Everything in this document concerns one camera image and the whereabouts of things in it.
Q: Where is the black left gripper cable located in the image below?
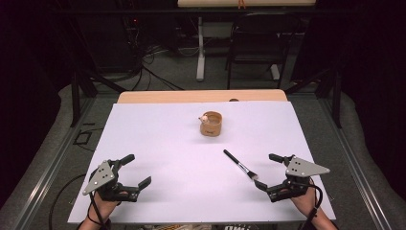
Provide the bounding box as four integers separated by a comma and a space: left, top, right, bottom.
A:
47, 173, 109, 230

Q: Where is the brown wooden cup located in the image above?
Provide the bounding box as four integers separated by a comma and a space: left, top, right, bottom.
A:
198, 110, 223, 138

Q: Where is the black metal stand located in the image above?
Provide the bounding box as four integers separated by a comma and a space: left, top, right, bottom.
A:
68, 68, 128, 128
285, 68, 343, 129

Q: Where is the bundle of black floor cables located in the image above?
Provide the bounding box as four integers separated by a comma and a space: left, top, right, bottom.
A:
104, 44, 186, 92

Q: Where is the light wooden desk top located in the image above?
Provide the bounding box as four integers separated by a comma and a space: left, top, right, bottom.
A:
176, 0, 317, 9

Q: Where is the aluminium rail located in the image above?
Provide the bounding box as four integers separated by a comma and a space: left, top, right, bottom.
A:
319, 97, 392, 230
11, 95, 97, 230

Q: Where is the black chair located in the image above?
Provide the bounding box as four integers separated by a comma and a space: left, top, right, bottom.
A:
225, 12, 302, 90

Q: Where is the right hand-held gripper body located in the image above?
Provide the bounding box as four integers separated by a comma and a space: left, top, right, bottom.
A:
266, 155, 330, 203

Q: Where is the person's left hand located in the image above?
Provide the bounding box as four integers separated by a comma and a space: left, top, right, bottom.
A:
90, 191, 122, 220

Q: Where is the dark equipment rack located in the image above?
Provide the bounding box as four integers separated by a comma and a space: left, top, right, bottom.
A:
76, 0, 180, 73

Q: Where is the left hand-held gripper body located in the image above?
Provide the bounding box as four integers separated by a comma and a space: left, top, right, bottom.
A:
81, 158, 140, 202

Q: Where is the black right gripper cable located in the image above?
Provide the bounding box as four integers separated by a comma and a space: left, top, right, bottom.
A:
298, 181, 324, 230

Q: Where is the white desk frame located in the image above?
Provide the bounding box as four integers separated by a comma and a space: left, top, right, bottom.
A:
194, 16, 282, 82

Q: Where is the person's right hand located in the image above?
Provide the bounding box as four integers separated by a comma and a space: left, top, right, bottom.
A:
290, 186, 319, 218

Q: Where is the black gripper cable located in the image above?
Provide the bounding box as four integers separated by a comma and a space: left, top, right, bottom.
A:
298, 181, 324, 230
47, 173, 109, 230

